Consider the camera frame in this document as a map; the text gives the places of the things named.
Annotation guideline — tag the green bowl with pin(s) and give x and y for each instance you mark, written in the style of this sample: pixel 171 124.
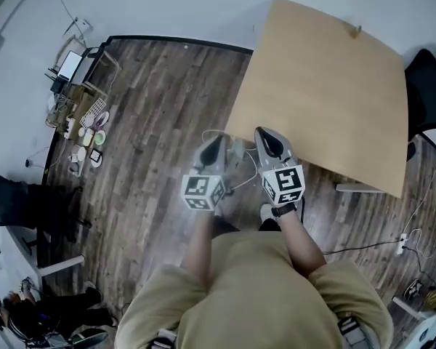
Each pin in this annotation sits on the green bowl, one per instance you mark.
pixel 100 137

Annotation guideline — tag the white power strip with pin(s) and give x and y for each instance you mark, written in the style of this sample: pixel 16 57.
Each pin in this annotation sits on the white power strip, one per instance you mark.
pixel 69 127
pixel 401 244

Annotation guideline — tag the open laptop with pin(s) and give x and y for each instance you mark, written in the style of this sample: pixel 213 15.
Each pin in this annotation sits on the open laptop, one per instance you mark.
pixel 69 65

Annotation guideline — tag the person's beige shirt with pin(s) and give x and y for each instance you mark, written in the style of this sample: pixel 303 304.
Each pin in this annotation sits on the person's beige shirt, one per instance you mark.
pixel 261 296

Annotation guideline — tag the grey round object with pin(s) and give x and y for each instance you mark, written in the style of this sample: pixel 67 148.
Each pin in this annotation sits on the grey round object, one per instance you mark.
pixel 75 169

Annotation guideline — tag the small wooden stool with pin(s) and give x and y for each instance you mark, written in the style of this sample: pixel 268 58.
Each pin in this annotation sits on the small wooden stool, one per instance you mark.
pixel 110 62

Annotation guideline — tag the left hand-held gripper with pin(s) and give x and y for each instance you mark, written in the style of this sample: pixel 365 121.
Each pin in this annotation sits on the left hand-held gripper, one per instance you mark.
pixel 198 187

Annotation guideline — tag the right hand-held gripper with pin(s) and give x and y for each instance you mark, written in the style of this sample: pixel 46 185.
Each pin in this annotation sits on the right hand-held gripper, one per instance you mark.
pixel 288 180

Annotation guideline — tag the person's right forearm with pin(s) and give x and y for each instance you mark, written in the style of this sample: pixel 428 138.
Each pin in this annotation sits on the person's right forearm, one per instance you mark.
pixel 301 245

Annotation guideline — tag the person's left forearm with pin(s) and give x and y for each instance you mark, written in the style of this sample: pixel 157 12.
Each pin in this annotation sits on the person's left forearm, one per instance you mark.
pixel 200 245

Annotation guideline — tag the purple plate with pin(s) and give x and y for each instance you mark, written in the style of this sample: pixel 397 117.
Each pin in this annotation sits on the purple plate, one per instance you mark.
pixel 103 120

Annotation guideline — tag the beige container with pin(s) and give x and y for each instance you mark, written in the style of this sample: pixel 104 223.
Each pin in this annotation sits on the beige container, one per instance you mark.
pixel 88 138

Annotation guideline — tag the black router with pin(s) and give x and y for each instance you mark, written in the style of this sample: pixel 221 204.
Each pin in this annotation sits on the black router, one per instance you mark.
pixel 56 86

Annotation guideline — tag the white desk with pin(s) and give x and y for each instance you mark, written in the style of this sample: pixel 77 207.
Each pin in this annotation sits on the white desk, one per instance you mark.
pixel 432 329
pixel 61 264

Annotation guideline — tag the person's black trousers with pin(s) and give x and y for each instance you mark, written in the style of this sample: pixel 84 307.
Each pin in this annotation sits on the person's black trousers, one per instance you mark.
pixel 225 224

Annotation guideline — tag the person's light right shoe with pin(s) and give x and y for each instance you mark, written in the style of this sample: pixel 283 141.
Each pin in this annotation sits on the person's light right shoe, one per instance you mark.
pixel 266 213

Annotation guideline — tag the white grid tray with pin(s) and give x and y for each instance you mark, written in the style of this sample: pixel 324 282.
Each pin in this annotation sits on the white grid tray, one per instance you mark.
pixel 92 113

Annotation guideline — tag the black wristwatch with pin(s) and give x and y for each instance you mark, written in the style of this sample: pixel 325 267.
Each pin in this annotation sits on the black wristwatch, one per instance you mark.
pixel 285 210

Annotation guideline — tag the black square frame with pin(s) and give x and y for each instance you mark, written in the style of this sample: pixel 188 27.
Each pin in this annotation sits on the black square frame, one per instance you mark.
pixel 95 155

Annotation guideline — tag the beige wooden desk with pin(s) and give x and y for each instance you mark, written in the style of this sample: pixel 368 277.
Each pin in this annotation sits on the beige wooden desk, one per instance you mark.
pixel 319 86

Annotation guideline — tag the wooden crate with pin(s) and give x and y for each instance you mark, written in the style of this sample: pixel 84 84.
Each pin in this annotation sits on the wooden crate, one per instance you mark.
pixel 70 100

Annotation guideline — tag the white plate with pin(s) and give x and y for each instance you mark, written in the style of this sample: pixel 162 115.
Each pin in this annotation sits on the white plate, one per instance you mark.
pixel 96 164
pixel 80 154

